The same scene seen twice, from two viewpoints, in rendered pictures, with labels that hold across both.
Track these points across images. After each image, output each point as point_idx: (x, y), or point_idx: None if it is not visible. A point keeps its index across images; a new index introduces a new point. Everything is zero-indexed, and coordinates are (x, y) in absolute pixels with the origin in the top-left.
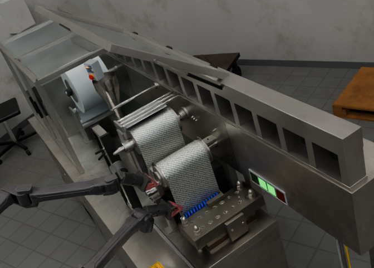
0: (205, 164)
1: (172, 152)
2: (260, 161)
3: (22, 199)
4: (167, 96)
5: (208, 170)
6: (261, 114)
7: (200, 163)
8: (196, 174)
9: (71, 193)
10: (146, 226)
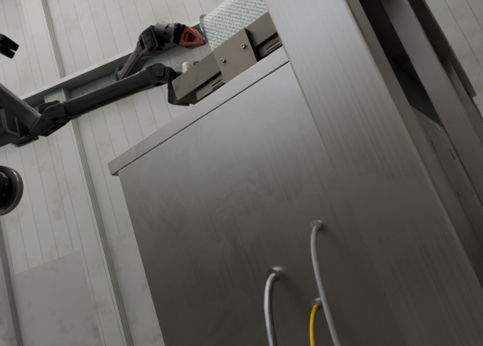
0: None
1: None
2: None
3: (116, 80)
4: None
5: (265, 6)
6: None
7: None
8: (244, 16)
9: (130, 59)
10: (169, 91)
